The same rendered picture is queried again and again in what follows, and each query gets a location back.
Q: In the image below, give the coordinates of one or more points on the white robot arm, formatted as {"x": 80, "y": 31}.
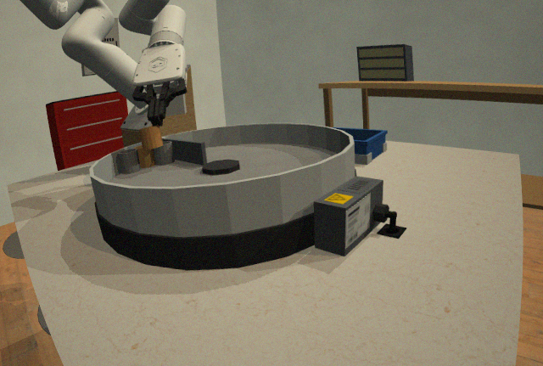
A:
{"x": 82, "y": 42}

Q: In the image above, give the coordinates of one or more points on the bronze bushing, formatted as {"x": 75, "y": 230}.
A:
{"x": 146, "y": 157}
{"x": 151, "y": 137}

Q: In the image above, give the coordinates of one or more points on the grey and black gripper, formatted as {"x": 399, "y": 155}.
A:
{"x": 161, "y": 65}

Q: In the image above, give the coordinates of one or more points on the grey metal bushing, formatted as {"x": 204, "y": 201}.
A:
{"x": 129, "y": 162}
{"x": 164, "y": 155}

